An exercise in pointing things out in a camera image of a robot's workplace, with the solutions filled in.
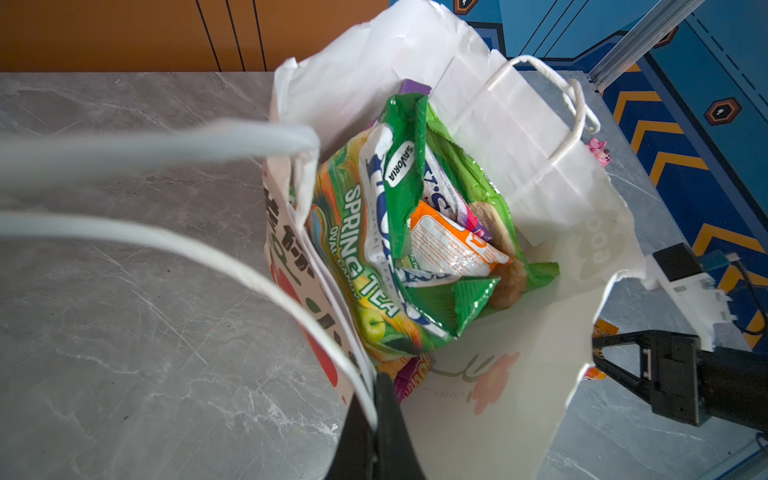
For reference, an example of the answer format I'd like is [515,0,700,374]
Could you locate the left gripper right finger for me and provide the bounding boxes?
[373,373,426,480]

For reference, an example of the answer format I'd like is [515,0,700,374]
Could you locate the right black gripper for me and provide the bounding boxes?
[592,330,702,426]

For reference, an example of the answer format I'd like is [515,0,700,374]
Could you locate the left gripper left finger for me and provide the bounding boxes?
[325,396,375,480]

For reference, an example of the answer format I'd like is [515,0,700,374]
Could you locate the purple grape candy bag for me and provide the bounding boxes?
[393,355,434,403]

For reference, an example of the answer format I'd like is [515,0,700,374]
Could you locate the white paper bag with flower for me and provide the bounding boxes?
[0,0,648,480]

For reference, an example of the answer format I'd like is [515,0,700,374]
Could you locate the long orange snack packet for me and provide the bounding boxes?
[410,201,512,277]

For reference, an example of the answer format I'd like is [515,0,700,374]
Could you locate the green yellow snack bag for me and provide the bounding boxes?
[307,93,499,363]

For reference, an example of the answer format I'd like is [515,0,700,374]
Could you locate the green Lays chips bag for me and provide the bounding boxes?
[426,110,560,309]

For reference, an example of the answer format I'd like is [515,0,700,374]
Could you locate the Fox's berries candy bag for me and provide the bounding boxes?
[423,147,492,241]

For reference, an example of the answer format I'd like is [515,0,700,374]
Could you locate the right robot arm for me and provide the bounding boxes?
[592,330,767,433]

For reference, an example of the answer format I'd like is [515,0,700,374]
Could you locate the pink toy keychain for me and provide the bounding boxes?
[587,138,612,168]

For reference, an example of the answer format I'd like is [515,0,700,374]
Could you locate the right aluminium corner post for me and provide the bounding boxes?
[589,0,704,93]

